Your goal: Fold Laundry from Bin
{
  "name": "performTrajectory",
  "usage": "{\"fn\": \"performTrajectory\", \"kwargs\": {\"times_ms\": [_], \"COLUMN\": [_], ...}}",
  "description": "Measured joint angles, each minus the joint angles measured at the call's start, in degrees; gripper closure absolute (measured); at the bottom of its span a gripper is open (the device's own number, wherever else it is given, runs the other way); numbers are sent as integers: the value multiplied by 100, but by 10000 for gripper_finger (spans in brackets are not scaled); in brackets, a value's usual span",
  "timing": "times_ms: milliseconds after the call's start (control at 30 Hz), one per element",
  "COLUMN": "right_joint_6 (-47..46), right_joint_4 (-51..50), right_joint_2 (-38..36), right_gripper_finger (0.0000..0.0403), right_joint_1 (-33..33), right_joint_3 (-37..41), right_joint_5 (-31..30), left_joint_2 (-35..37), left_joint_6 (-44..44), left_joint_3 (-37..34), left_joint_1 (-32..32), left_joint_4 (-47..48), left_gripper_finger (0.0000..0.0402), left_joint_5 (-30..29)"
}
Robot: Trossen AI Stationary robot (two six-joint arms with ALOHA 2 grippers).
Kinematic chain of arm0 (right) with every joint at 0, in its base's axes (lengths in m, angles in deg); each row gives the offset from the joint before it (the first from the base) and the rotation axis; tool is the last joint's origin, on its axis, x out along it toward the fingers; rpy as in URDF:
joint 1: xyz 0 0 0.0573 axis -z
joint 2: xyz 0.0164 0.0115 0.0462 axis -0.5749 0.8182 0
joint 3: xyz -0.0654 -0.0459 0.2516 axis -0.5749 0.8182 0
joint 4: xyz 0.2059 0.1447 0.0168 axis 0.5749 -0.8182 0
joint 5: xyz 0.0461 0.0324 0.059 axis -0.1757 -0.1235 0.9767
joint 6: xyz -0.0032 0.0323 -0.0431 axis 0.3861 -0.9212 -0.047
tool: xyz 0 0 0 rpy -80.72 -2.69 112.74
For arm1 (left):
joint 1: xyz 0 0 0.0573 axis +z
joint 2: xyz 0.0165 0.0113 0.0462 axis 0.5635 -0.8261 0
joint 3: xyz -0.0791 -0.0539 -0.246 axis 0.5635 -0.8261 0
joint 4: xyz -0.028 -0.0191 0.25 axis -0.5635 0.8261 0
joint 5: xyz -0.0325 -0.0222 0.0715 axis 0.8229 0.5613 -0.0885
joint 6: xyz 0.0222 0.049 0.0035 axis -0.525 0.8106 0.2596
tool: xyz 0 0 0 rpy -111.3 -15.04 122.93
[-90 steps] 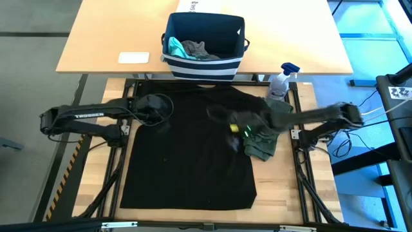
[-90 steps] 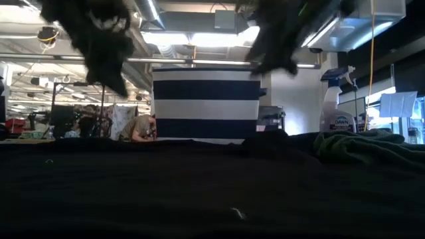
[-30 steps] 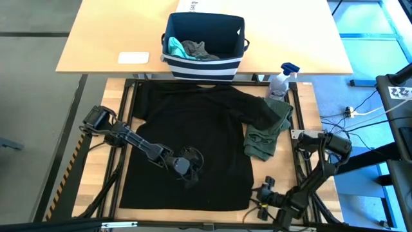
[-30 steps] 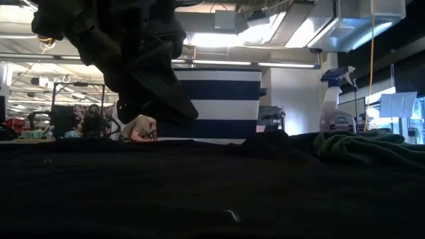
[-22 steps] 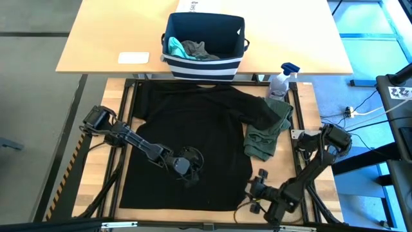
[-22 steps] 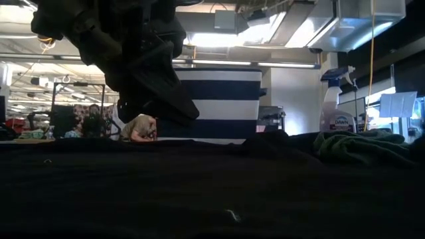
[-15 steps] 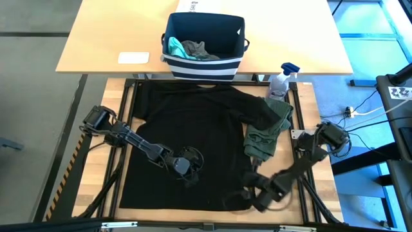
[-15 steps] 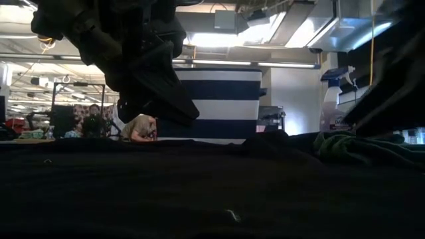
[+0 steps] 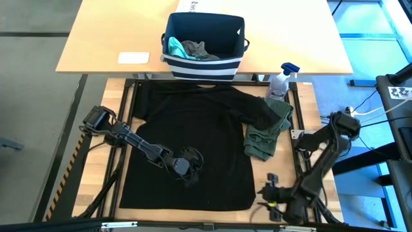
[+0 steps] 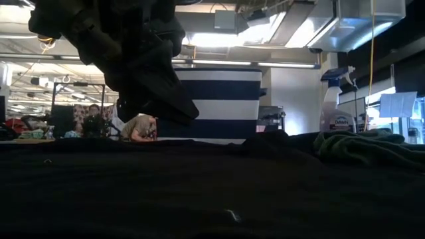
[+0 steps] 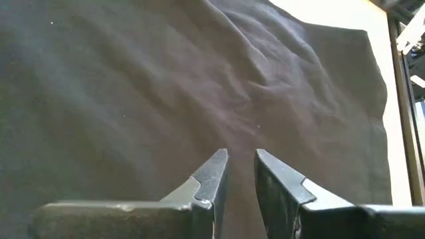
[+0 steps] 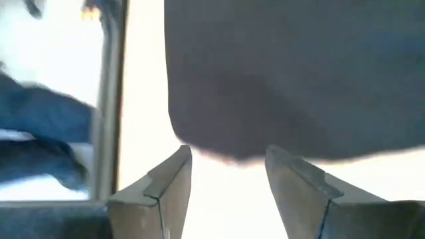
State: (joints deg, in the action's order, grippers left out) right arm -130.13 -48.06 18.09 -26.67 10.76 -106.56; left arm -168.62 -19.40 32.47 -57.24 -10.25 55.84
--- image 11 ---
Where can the silver metal bracket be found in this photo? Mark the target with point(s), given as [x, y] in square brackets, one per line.
[411, 33]

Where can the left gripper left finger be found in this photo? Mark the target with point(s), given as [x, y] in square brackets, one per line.
[206, 189]

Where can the black garment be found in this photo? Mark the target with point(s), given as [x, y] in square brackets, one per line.
[166, 83]

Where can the black front crossbar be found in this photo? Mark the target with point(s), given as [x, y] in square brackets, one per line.
[405, 132]

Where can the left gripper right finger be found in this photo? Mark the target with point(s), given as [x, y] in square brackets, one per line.
[275, 189]

